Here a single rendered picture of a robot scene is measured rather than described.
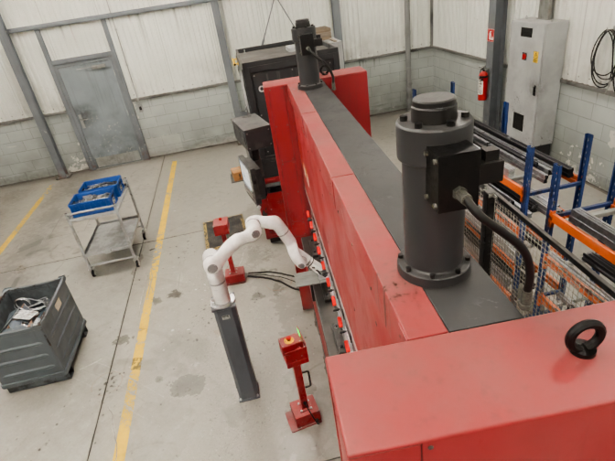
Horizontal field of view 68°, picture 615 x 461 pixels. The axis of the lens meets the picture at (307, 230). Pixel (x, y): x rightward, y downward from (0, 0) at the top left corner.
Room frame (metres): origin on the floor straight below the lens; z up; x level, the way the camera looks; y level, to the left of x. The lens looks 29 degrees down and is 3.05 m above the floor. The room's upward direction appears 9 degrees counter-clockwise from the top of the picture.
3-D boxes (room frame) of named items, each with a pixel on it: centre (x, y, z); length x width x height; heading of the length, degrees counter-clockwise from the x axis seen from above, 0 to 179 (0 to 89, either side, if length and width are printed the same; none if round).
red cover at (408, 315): (2.26, -0.15, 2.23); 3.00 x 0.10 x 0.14; 3
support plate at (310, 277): (2.90, 0.02, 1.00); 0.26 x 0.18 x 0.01; 93
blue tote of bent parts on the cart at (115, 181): (5.76, 2.63, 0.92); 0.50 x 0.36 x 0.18; 97
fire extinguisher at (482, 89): (7.69, -3.32, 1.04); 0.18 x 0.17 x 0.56; 7
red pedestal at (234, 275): (4.50, 0.94, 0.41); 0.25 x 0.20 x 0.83; 93
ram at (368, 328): (2.26, -0.16, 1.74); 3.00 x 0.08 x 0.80; 3
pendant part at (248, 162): (4.07, 0.44, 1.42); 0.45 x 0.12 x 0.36; 17
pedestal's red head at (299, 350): (2.44, 0.23, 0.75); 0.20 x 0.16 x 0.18; 14
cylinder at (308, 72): (3.45, -0.22, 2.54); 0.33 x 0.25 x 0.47; 3
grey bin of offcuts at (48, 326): (3.58, 2.77, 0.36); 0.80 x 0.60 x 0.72; 7
